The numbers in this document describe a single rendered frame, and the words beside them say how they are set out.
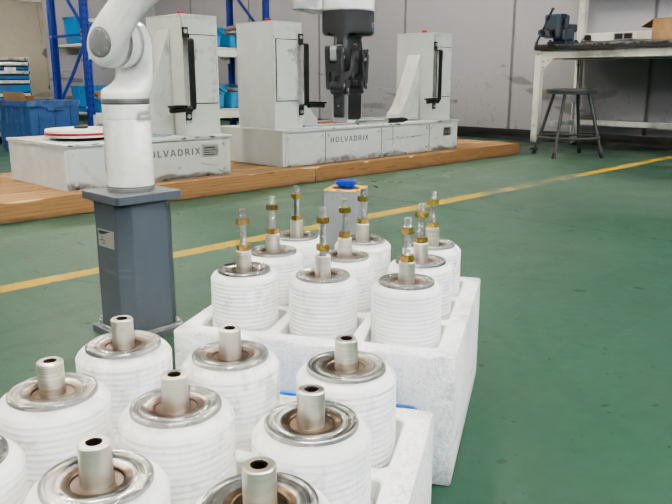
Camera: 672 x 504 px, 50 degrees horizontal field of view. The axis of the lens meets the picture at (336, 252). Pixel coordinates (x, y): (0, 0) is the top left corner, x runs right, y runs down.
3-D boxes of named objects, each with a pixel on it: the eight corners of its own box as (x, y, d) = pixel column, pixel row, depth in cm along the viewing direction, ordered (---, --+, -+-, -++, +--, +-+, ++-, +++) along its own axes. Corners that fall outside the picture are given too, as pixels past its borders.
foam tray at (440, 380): (179, 447, 104) (172, 329, 100) (273, 351, 141) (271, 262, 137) (449, 487, 94) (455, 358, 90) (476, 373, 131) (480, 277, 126)
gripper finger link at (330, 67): (326, 44, 100) (329, 87, 102) (321, 47, 98) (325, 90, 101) (344, 44, 99) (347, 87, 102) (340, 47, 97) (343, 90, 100)
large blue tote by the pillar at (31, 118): (-2, 150, 533) (-8, 99, 524) (50, 147, 564) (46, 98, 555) (32, 155, 502) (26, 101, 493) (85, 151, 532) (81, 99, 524)
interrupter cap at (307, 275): (332, 288, 95) (332, 283, 95) (285, 280, 99) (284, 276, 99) (359, 275, 102) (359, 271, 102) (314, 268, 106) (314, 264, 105)
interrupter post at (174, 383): (156, 415, 60) (154, 378, 59) (169, 403, 62) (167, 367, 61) (183, 418, 59) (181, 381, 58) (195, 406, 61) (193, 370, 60)
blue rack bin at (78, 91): (70, 111, 601) (68, 85, 596) (111, 109, 628) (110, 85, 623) (100, 113, 568) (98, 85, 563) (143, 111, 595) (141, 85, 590)
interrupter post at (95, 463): (71, 492, 48) (67, 448, 48) (91, 474, 51) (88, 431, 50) (103, 497, 48) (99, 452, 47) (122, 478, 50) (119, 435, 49)
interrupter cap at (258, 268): (238, 263, 109) (238, 258, 108) (280, 269, 105) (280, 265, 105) (206, 275, 102) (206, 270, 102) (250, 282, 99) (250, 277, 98)
